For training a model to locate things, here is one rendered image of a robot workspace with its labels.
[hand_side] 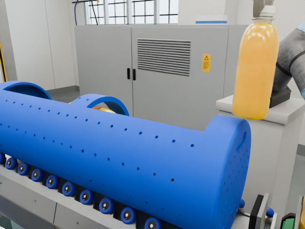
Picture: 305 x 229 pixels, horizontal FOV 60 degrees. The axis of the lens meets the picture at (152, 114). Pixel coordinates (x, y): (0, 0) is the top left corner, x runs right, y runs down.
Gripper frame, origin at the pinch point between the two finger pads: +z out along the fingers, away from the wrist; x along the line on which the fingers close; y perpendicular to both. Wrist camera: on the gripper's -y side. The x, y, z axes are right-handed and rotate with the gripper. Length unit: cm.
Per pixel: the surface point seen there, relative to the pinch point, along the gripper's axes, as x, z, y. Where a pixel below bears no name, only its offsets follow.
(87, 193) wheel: 13, 51, 36
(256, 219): 3.3, 41.4, -7.5
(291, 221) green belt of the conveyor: -22, 54, -12
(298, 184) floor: -211, 135, 1
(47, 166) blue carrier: 18, 45, 48
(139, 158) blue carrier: 14.4, 31.9, 16.5
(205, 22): -162, -5, 96
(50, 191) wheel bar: 15, 56, 51
